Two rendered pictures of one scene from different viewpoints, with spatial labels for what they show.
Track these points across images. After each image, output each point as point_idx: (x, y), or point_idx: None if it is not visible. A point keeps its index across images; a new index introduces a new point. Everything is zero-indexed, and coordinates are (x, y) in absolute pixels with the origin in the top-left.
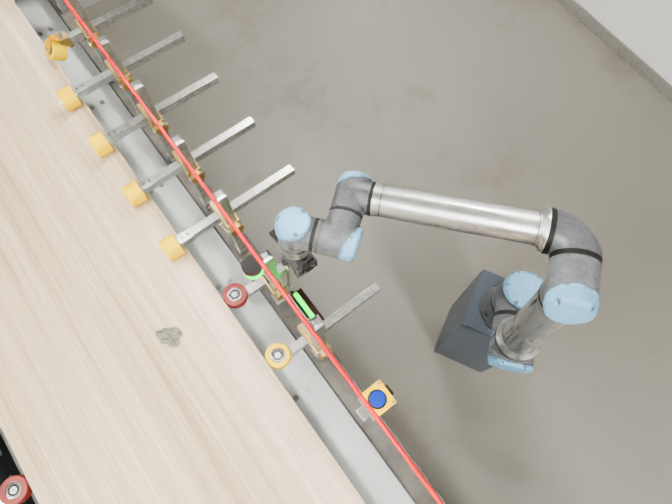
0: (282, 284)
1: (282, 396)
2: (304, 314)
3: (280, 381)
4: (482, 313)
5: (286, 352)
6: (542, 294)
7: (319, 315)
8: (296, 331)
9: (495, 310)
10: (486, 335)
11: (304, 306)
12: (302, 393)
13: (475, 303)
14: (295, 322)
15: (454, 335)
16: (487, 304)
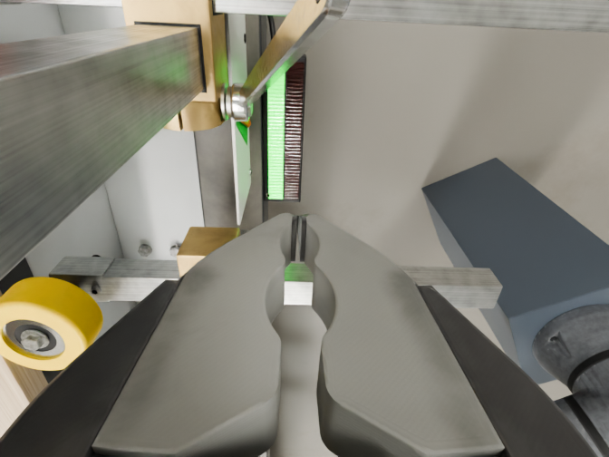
0: (207, 88)
1: (14, 413)
2: (259, 141)
3: (128, 204)
4: (552, 334)
5: (71, 349)
6: None
7: (294, 172)
8: (210, 167)
9: (594, 419)
10: (514, 346)
11: (275, 121)
12: (162, 249)
13: (562, 308)
14: (222, 144)
15: (471, 265)
16: (580, 345)
